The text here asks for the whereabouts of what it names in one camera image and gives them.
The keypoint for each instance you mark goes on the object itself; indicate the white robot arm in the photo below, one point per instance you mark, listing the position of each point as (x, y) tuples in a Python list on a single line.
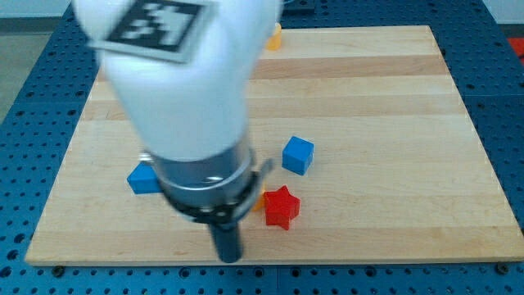
[(180, 70)]

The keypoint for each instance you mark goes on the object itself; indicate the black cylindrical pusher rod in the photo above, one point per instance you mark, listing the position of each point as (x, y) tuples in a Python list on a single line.
[(227, 241)]

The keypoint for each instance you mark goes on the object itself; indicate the blue cube block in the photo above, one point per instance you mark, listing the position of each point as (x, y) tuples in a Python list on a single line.
[(297, 155)]

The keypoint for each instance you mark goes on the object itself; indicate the blue block behind arm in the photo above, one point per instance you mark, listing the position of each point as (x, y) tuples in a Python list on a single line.
[(143, 180)]

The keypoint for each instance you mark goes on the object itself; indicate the light wooden board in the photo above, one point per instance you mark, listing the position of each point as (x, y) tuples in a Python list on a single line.
[(399, 173)]

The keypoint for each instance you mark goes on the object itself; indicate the yellow block at top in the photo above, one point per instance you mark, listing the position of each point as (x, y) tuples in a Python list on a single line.
[(274, 42)]

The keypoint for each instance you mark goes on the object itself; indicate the orange block behind flange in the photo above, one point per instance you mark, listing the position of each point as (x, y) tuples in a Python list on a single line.
[(260, 203)]

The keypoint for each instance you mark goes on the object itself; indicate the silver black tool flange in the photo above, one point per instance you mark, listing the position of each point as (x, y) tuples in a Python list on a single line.
[(220, 189)]

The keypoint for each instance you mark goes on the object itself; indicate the red star block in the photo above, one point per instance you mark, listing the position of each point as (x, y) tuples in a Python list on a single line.
[(281, 207)]

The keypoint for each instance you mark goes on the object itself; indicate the black white fiducial marker tag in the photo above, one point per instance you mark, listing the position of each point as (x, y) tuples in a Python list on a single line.
[(160, 29)]

